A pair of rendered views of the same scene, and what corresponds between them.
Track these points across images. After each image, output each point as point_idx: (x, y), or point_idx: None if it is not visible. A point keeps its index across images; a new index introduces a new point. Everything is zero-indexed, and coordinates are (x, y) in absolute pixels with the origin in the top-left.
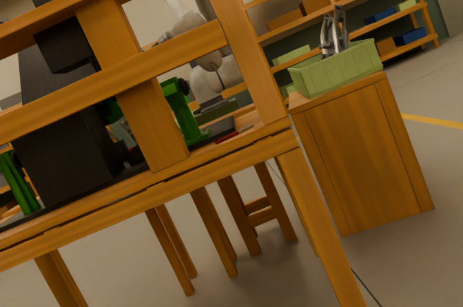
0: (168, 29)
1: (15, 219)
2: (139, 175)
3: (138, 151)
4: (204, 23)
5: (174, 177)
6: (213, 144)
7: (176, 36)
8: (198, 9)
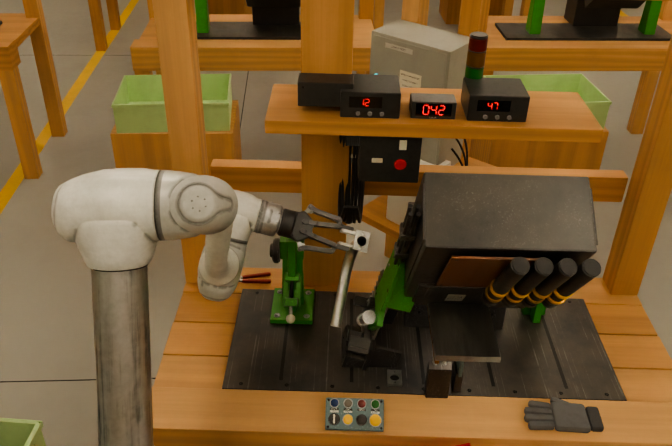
0: (260, 200)
1: (554, 309)
2: (365, 285)
3: None
4: (226, 159)
5: None
6: (273, 280)
7: (258, 160)
8: (148, 300)
